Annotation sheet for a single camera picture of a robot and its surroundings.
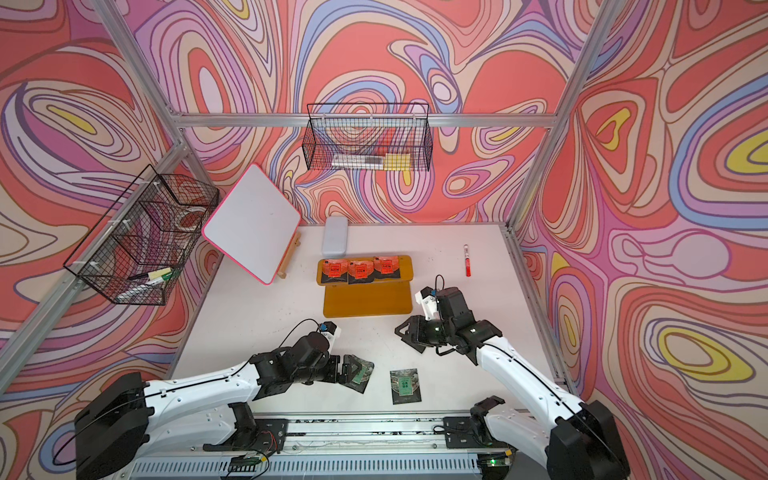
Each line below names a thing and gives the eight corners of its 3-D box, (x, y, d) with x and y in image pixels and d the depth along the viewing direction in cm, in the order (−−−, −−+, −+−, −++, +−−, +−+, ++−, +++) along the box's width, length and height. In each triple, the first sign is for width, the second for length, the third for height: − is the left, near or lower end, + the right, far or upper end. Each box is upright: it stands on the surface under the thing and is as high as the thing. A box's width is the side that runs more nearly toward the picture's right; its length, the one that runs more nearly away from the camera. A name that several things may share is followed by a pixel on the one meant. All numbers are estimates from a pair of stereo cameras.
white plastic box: (321, 256, 112) (320, 252, 110) (327, 220, 125) (326, 216, 123) (346, 256, 112) (345, 252, 110) (350, 220, 125) (349, 216, 123)
